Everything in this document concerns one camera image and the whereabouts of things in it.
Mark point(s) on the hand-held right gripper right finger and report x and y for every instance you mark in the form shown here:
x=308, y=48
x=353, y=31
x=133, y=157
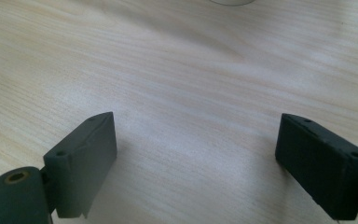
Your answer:
x=323, y=168

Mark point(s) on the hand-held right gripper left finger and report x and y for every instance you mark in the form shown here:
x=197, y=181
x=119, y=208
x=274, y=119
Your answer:
x=84, y=168

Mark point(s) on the white round container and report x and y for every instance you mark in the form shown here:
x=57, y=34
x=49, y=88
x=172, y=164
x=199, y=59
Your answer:
x=231, y=2

